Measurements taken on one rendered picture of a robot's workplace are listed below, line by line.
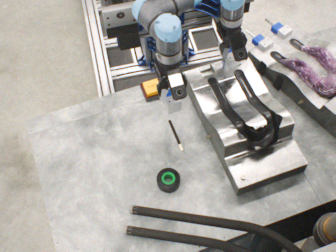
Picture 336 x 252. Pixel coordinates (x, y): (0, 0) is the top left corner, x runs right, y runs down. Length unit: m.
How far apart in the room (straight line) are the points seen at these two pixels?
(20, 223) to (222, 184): 1.28
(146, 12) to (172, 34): 0.12
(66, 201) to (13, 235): 0.94
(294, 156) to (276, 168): 0.08
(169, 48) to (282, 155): 0.56
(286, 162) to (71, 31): 2.02
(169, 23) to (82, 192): 0.66
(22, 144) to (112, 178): 1.20
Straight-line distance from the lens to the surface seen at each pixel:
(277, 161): 1.56
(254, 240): 1.73
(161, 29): 1.28
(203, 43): 2.73
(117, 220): 1.52
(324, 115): 1.70
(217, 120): 1.56
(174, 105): 1.54
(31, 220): 2.48
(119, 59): 2.67
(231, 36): 1.55
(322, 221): 1.31
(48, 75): 2.96
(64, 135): 1.71
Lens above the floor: 2.22
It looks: 58 degrees down
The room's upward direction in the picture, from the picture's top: 3 degrees counter-clockwise
